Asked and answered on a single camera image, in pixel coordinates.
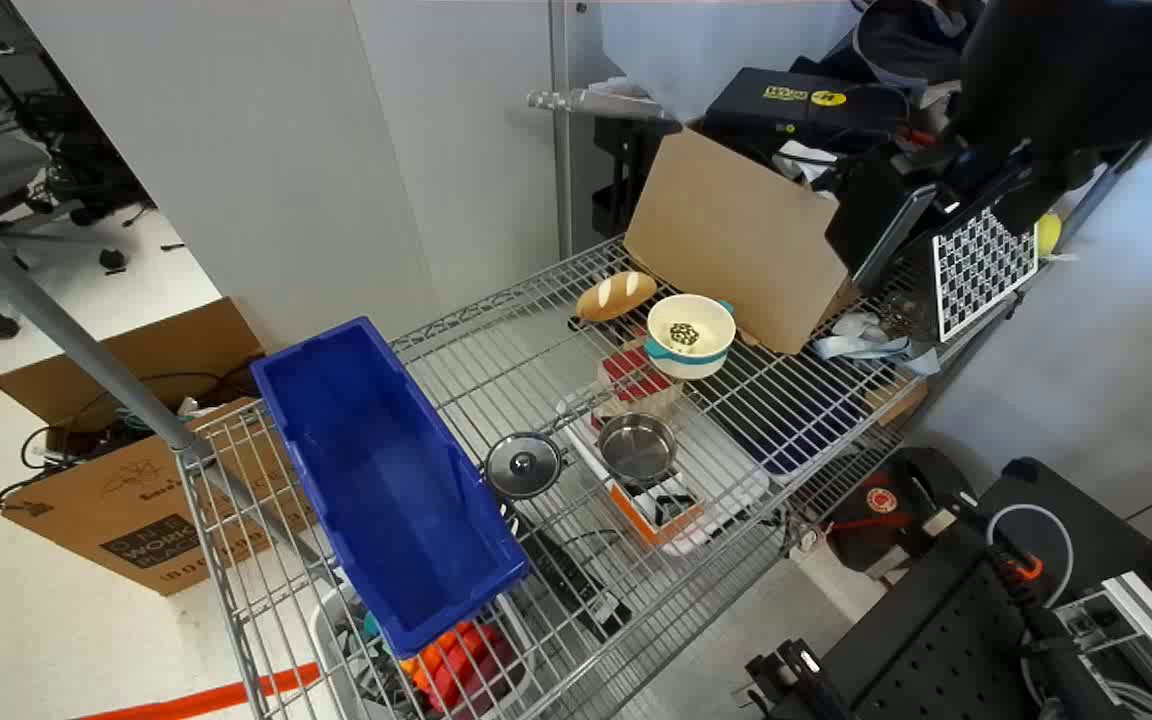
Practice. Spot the steel pot lid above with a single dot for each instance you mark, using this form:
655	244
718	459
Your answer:
524	467

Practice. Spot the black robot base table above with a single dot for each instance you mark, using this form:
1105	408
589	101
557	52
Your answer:
949	643

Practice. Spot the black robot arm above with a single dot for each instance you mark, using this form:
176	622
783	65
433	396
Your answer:
1069	65

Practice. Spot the small steel pot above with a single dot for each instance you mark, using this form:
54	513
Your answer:
638	448

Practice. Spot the red toy block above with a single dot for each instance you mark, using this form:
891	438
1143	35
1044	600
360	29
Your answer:
638	375

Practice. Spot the bread roll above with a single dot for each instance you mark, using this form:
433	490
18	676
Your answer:
613	297

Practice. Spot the white and teal bowl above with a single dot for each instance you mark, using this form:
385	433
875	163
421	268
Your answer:
688	326

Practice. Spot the white box with orange edge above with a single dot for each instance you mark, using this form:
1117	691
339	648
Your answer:
725	478

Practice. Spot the brown cardboard sheet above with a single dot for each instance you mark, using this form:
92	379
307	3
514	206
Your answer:
738	242

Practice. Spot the black device with label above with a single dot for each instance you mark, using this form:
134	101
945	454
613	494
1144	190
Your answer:
571	580

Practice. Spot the blue plastic bin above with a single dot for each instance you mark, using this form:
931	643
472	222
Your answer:
389	494

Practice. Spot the crumpled plastic wrap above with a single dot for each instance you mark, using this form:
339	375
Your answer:
871	340

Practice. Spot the rainbow stacking toy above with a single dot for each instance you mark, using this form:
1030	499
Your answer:
462	667

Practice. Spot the black and orange device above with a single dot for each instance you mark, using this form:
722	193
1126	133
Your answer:
880	505

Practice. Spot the clear plastic tub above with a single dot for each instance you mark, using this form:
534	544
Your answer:
708	47

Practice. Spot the black box with yellow logo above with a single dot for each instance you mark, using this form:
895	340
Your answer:
801	101

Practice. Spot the clear toy container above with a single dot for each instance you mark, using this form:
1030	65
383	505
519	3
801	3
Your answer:
358	667

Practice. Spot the white perforated grid panel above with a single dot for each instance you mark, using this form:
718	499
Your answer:
981	268

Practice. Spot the open cardboard box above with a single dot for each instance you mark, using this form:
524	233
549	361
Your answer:
137	513

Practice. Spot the yellow ball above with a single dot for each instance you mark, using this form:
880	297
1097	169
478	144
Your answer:
1048	233

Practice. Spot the orange strip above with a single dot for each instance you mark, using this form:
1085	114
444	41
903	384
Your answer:
202	698

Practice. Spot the grey metal pole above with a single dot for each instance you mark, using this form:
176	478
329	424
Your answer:
59	326

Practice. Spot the black office chair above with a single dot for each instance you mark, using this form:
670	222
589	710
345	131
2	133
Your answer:
18	167

